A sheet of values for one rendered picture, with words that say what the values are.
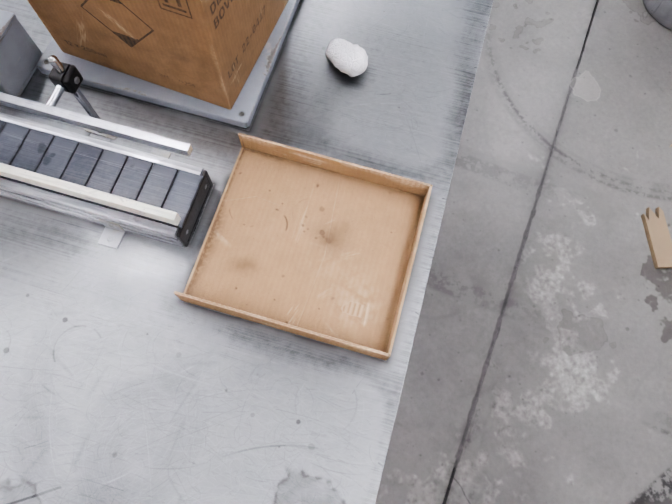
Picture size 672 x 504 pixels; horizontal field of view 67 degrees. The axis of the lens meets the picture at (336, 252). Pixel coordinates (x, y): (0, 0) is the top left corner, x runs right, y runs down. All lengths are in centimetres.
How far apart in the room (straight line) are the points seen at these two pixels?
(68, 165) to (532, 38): 180
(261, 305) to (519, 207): 124
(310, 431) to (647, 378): 131
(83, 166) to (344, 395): 49
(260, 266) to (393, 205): 22
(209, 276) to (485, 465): 109
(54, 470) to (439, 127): 73
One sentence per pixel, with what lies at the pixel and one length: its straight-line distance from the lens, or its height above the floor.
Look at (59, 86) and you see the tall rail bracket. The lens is 80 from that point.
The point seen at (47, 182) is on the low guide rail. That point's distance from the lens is 78.
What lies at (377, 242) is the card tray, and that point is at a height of 83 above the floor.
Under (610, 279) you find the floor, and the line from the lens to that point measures 185.
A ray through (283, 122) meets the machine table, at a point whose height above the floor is 83.
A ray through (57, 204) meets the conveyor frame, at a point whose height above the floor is 87.
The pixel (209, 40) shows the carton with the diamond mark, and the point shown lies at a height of 100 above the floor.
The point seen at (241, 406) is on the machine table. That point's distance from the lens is 71.
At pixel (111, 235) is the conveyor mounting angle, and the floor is 83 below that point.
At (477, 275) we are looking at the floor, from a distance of 168.
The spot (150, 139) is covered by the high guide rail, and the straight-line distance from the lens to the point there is 70.
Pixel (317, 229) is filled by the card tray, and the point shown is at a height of 83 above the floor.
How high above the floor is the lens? 153
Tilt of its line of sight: 71 degrees down
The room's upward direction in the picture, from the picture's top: 5 degrees clockwise
